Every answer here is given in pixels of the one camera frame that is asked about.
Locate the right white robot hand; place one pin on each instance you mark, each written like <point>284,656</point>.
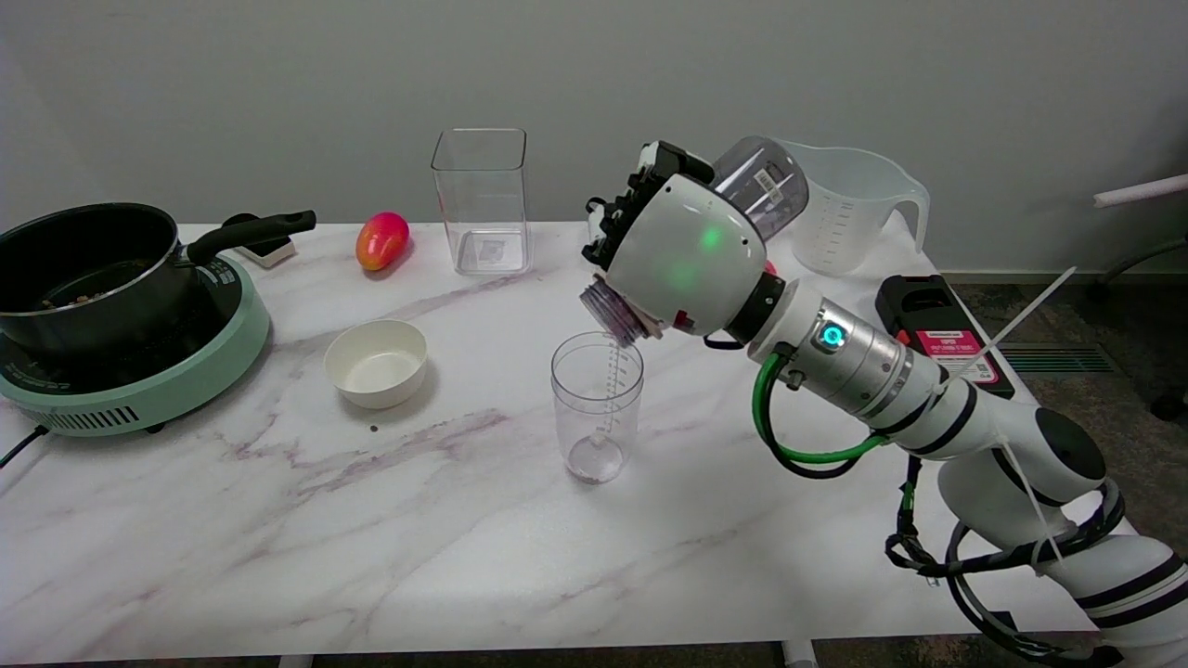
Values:
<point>687,255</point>

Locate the clear bottle with pink contents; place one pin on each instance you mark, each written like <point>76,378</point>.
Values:
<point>763,186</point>

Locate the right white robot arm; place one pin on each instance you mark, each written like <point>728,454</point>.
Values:
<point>1002,436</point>

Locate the clear graduated measuring cup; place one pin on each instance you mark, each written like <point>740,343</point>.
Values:
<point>596,408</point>

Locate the large translucent measuring jug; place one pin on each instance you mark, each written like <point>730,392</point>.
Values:
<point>863,209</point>

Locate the clear square plastic container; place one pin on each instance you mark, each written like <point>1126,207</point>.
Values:
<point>483,199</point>

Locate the black device with red label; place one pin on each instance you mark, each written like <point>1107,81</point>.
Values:
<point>919,306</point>

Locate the red orange mango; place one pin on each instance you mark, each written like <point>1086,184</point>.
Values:
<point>381,240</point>

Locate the white round bowl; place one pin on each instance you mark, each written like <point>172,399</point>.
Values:
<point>376,364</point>

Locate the long white zip tie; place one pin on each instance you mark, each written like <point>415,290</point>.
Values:
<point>1026,311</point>

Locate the floor vent grille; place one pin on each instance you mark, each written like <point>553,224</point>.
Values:
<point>1053,358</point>

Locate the white table leg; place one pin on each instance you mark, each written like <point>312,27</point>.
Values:
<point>798,654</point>
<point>295,661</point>

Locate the small white black gadget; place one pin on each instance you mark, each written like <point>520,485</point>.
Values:
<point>266,249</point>

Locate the white tube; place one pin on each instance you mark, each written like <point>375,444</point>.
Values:
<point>1140,190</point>

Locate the mint green induction cooker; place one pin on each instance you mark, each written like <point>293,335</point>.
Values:
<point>148,390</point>

